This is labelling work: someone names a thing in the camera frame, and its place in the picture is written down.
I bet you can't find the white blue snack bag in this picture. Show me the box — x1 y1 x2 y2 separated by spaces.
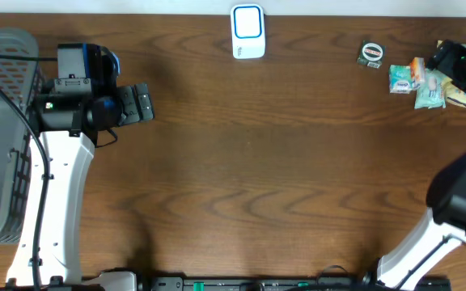
435 39 466 112

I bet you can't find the small orange box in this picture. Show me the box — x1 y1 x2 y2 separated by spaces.
409 57 426 91

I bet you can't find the teal candy pouch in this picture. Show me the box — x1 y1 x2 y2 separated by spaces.
414 70 446 109

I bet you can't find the small teal box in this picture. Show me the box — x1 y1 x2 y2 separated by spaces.
388 65 413 94

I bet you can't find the black round-logo packet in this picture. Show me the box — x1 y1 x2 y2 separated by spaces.
357 40 386 69

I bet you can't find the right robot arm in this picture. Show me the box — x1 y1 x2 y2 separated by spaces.
360 40 466 290

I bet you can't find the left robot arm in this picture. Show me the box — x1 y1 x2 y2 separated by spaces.
5 44 155 290

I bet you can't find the white barcode scanner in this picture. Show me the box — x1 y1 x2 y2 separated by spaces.
230 3 266 60

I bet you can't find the grey plastic shopping basket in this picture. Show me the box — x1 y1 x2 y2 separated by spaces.
0 28 44 244

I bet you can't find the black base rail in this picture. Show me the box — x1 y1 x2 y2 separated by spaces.
0 268 453 291

